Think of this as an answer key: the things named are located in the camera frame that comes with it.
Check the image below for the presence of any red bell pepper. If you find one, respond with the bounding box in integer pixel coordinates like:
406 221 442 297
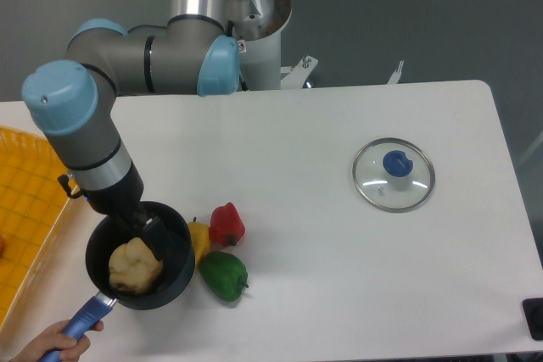
210 202 245 247

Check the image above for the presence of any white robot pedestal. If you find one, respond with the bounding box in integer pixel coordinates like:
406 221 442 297
227 0 318 91

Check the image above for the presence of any person's hand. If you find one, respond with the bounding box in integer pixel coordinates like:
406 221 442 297
10 320 91 362

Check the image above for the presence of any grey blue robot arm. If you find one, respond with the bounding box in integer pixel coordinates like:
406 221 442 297
22 0 244 259

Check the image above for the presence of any glass pot lid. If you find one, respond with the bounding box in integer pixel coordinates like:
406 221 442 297
351 137 436 214

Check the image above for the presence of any yellow plastic basket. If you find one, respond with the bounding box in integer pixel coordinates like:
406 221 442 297
1 125 71 334

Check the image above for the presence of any yellow bell pepper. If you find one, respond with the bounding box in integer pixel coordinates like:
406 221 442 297
188 217 211 267

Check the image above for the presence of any green bell pepper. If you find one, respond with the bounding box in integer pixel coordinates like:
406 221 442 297
199 251 249 303

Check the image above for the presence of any round bread roll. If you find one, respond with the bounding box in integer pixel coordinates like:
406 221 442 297
109 237 163 295

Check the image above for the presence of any black pot blue handle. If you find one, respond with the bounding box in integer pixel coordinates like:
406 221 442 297
63 202 195 340

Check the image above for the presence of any black device at table edge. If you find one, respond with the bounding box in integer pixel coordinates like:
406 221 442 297
522 298 543 341

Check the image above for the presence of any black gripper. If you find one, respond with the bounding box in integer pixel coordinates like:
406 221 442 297
80 164 170 260

